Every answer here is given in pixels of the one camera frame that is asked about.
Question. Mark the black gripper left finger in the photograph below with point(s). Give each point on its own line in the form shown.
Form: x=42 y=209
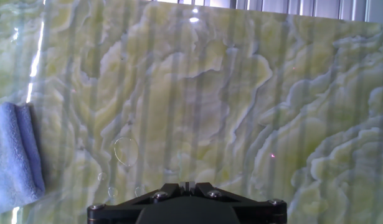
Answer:
x=122 y=205

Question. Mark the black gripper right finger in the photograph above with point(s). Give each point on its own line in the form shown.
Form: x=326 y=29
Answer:
x=256 y=207

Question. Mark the purple microfibre cloth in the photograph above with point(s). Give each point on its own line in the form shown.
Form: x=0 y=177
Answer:
x=13 y=155

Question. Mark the green marble pattern sheet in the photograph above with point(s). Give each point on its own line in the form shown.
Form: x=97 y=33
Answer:
x=210 y=93

